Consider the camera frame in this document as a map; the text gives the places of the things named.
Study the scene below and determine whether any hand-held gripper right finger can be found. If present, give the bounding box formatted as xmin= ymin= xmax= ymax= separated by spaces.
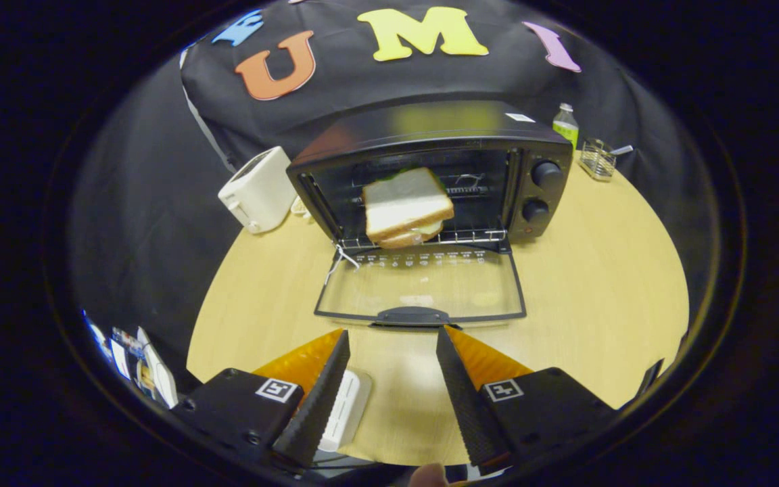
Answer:
xmin=435 ymin=325 xmax=618 ymax=469

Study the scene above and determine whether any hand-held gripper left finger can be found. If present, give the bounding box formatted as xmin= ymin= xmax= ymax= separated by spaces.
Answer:
xmin=173 ymin=329 xmax=351 ymax=469

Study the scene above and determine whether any white bread sandwich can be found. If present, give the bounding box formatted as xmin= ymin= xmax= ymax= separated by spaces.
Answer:
xmin=361 ymin=167 xmax=456 ymax=250

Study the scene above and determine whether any black toaster oven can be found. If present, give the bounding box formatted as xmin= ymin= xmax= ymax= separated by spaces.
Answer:
xmin=286 ymin=100 xmax=574 ymax=329

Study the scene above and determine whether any white pop-up toaster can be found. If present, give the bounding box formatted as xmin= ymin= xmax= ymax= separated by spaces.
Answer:
xmin=218 ymin=146 xmax=298 ymax=235

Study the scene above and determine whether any white rectangular tray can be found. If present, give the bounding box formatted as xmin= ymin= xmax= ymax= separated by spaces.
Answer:
xmin=317 ymin=369 xmax=373 ymax=453

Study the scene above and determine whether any green label plastic bottle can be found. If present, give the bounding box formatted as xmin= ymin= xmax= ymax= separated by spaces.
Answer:
xmin=552 ymin=103 xmax=580 ymax=149

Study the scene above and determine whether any white string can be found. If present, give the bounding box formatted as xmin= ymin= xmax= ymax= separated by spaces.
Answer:
xmin=325 ymin=245 xmax=361 ymax=285

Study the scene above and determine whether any wire mesh holder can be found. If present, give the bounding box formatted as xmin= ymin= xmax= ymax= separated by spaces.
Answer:
xmin=577 ymin=138 xmax=617 ymax=182

